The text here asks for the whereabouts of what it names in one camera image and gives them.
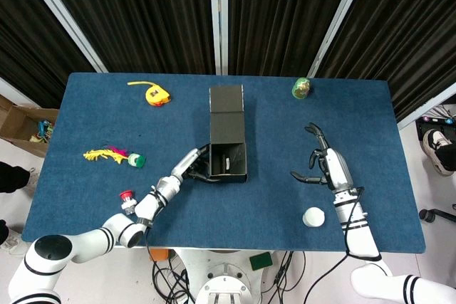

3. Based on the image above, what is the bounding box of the feather shuttlecock green base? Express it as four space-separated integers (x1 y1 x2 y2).
83 145 147 169

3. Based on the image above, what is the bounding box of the green nesting doll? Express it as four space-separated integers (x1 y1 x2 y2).
291 76 311 100

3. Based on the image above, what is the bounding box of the brown cardboard storage box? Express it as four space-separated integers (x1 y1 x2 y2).
0 94 60 158

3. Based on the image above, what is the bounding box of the orange block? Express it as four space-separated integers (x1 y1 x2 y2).
149 248 170 262

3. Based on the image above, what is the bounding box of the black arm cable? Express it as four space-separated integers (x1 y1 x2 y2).
304 186 382 304

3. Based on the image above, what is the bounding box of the black pleated curtain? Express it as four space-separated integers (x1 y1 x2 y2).
35 0 217 75
0 0 95 109
315 0 456 123
227 0 368 77

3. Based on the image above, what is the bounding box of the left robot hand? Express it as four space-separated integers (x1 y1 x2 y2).
170 142 222 184

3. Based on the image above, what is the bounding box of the black cardboard box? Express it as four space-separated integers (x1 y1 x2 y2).
207 85 249 183

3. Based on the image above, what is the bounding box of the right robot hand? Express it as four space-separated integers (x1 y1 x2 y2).
290 122 357 193

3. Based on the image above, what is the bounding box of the yellow tape measure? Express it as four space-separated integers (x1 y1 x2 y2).
127 81 171 108

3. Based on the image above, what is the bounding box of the grey shoe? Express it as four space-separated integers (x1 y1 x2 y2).
26 167 38 196

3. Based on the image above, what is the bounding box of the black floor cable bundle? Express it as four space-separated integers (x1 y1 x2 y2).
151 249 196 304
269 250 307 304

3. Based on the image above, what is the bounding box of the colourful toys pile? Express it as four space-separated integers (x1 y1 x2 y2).
30 120 55 144

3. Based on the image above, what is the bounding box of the white round jar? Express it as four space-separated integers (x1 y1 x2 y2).
302 206 326 229

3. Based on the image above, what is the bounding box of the green block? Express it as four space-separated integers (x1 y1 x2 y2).
249 251 274 272

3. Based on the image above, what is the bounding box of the blue table mat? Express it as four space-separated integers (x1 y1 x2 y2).
20 71 427 253

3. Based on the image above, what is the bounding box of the black chair base caster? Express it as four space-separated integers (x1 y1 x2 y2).
418 207 456 225

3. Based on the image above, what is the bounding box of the white frame post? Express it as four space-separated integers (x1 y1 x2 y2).
397 81 456 130
308 0 373 79
16 0 108 73
0 75 40 109
208 0 229 76

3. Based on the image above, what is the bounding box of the white robot torso base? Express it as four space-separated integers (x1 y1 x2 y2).
176 248 277 304

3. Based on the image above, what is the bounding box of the white and black sneaker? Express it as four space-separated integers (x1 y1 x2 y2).
420 129 455 177

